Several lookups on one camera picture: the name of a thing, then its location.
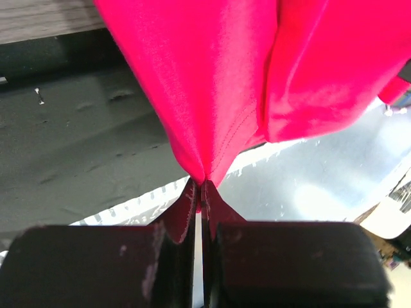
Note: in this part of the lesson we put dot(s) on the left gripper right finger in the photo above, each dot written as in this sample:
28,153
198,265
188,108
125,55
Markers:
286,264

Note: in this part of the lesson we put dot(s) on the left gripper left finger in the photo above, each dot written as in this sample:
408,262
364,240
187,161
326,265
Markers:
105,266

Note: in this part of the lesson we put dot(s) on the magenta t shirt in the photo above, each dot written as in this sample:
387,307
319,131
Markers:
224,76

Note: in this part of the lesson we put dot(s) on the white slotted cable duct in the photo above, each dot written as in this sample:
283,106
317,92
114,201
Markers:
90,188

